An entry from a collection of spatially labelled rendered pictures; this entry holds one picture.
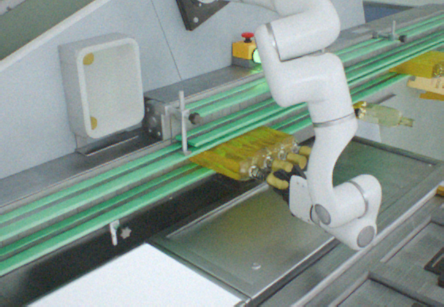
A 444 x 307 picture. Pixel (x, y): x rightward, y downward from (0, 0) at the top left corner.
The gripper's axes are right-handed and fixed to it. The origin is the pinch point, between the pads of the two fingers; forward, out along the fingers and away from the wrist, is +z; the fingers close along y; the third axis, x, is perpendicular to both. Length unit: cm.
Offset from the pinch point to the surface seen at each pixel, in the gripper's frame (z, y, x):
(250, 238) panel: -0.2, -12.5, 9.4
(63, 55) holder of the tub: 32, 31, 41
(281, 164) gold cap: 5.2, 1.9, -3.6
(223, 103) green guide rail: 23.7, 14.0, 2.2
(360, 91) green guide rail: 47, -2, -71
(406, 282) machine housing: -30.9, -14.6, -11.5
